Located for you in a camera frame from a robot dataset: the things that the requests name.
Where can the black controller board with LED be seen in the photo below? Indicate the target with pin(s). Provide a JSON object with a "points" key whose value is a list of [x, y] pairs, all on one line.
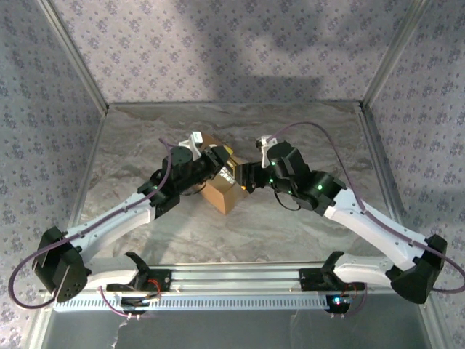
{"points": [[339, 307]]}

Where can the grey metal panel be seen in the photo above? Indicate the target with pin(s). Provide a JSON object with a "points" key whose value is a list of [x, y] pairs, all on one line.
{"points": [[236, 331]]}

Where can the aluminium mounting rail beam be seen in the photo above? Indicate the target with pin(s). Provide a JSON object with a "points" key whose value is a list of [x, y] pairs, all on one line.
{"points": [[236, 276]]}

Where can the brown cardboard express box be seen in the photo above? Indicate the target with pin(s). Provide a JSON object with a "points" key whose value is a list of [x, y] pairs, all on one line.
{"points": [[227, 201]]}

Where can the black connector bracket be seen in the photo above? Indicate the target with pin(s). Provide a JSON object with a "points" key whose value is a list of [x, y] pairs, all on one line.
{"points": [[130, 302]]}

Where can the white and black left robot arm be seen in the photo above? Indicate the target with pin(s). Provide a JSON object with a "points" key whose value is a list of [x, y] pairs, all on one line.
{"points": [[116, 221]]}

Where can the thin aluminium floor rail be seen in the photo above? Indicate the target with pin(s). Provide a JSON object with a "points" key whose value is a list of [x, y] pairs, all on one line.
{"points": [[236, 104]]}

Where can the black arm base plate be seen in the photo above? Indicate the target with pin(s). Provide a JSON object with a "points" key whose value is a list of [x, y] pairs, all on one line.
{"points": [[309, 280], [163, 280]]}

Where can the short aluminium frame post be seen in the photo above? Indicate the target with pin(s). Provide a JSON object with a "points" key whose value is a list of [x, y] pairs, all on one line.
{"points": [[38, 327], [434, 327]]}

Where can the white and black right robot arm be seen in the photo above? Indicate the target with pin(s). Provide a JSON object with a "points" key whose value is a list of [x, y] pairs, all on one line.
{"points": [[378, 232]]}

